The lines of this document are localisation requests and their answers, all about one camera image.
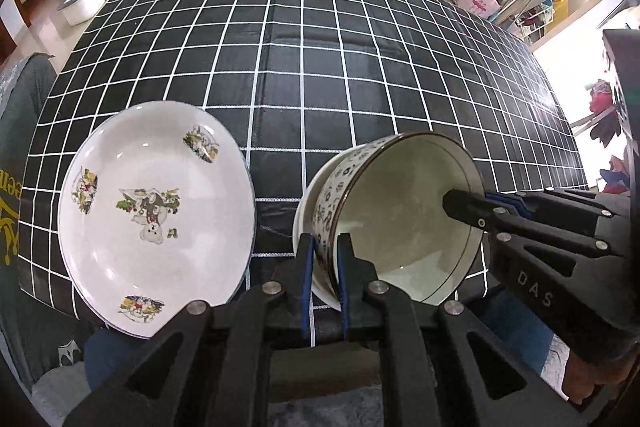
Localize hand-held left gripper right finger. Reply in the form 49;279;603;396
336;232;587;427

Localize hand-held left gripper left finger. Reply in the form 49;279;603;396
62;232;317;427

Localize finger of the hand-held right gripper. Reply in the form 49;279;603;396
442;189;626;258
484;187;632;221

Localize black patterned gold rim bowl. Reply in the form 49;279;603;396
311;132;486;306

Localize large white bowl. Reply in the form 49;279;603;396
292;152;346;310

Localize white bear print plate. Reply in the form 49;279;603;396
57;101;257;340

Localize person's right hand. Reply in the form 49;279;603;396
562;347;627;404

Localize person's right leg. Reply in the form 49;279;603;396
475;287;572;379

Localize person's leg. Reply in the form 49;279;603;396
475;287;572;379
84;329;168;392

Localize red and blue clothes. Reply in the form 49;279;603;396
589;78;632;195

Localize pink bag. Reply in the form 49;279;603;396
456;0;502;20

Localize person's left leg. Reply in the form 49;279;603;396
84;329;168;392

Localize black white grid tablecloth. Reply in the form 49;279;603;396
15;0;589;350

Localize dark cloth with yellow print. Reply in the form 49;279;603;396
0;54;57;270

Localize white round basin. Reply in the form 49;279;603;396
56;0;107;26

